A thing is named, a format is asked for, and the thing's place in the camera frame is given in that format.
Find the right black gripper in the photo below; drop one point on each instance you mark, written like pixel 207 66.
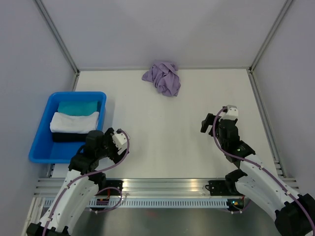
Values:
pixel 208 121

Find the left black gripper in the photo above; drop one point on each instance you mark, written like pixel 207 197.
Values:
pixel 108 137

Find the purple t-shirt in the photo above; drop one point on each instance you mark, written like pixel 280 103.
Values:
pixel 163 76

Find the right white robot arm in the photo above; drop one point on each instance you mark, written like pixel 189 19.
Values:
pixel 292 212

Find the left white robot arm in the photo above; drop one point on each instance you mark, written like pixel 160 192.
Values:
pixel 85 179

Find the teal rolled t-shirt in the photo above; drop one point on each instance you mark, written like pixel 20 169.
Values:
pixel 78 108

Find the black rolled t-shirt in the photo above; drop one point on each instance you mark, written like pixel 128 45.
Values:
pixel 68 137

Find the white rolled t-shirt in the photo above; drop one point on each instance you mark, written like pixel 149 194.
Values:
pixel 62 123

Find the blue plastic bin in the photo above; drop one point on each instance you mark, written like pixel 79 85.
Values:
pixel 44 150

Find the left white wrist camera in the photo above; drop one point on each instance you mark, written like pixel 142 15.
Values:
pixel 120 140

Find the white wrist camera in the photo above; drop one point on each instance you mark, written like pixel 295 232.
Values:
pixel 120 140
pixel 231 113

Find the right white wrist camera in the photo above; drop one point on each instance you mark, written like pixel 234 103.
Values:
pixel 231 113

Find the slotted white cable duct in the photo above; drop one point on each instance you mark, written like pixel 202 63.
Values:
pixel 165 203

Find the aluminium rail base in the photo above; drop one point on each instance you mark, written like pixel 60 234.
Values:
pixel 149 188

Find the right aluminium frame post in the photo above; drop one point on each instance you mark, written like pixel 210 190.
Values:
pixel 276 24

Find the aluminium frame post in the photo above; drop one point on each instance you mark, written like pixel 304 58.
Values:
pixel 276 24
pixel 53 29

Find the left aluminium frame post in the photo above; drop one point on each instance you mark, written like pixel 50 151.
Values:
pixel 53 29

